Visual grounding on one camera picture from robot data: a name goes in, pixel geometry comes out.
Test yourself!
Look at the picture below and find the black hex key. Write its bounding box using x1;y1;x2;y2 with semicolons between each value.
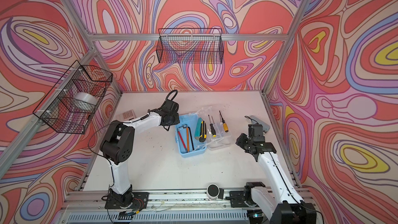
187;126;194;151

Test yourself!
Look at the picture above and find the red handled hex key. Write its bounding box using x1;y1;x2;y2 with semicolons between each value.
177;126;188;152

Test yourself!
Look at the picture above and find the teal utility knife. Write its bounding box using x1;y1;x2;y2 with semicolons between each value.
194;117;203;140

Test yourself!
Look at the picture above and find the yellow handled screwdriver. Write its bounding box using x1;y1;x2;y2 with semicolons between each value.
219;111;229;133

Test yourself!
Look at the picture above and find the clear toolbox lid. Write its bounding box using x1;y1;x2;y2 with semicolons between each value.
196;104;232;150

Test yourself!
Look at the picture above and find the light blue plastic toolbox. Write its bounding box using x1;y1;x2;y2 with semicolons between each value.
175;114;206;158

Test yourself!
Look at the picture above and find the orange handled hex key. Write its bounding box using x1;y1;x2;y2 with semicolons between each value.
182;124;190;152

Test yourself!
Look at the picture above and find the yellow black utility knife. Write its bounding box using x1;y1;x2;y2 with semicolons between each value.
199;120;207;143

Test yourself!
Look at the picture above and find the black yellow screwdriver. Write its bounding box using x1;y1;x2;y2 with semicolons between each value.
208;115;217;138

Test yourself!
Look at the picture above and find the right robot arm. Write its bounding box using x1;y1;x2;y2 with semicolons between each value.
236;123;323;224

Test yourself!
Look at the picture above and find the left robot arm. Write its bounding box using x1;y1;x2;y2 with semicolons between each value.
100;90;180;209

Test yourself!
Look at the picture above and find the grey blue stapler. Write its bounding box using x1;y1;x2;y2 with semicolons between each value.
249;115;271;133

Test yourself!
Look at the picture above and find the round black white knob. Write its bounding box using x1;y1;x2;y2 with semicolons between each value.
206;184;221;200

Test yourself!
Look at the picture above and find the white tape roll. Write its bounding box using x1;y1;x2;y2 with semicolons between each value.
73;92;98;113

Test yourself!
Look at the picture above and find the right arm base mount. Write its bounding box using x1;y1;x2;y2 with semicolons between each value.
226;189;258;208

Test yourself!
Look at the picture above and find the back black wire basket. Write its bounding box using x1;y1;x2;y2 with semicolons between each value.
156;27;224;65

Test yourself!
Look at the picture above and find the black wire basket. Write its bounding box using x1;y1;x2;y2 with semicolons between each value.
156;27;224;65
33;60;113;134

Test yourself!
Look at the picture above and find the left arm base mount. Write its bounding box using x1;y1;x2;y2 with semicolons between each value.
105;190;149;211

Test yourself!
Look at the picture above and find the left black wire basket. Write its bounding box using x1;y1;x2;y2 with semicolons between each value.
33;60;113;134

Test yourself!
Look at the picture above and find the aluminium front rail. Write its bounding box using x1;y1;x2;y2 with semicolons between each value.
61;188;243;212

